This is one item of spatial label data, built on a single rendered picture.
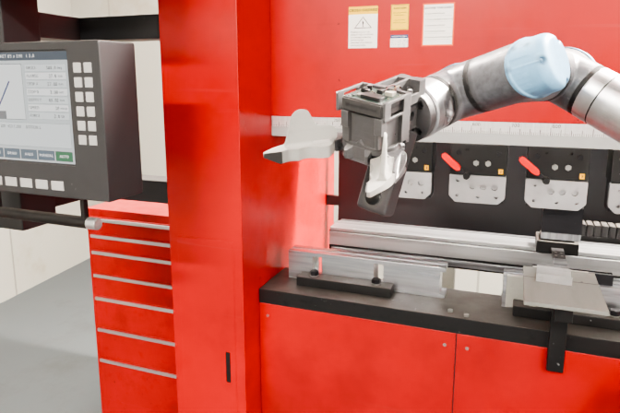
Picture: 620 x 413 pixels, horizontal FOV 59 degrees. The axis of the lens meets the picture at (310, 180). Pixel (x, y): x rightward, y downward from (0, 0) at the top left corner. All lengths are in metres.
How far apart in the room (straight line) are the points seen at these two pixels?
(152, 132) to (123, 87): 3.20
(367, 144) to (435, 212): 1.55
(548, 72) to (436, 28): 0.89
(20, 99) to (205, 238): 0.61
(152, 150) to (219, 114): 3.01
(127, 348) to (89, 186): 1.25
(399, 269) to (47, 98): 1.06
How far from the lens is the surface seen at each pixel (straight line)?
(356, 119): 0.64
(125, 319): 2.43
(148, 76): 4.51
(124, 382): 2.58
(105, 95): 1.29
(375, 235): 1.96
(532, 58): 0.71
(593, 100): 0.82
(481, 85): 0.74
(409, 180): 1.62
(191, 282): 1.72
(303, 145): 0.65
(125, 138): 1.34
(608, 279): 1.69
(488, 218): 2.16
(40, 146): 1.44
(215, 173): 1.59
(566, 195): 1.59
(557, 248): 1.85
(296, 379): 1.81
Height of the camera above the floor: 1.52
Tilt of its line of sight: 11 degrees down
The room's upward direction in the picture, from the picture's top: straight up
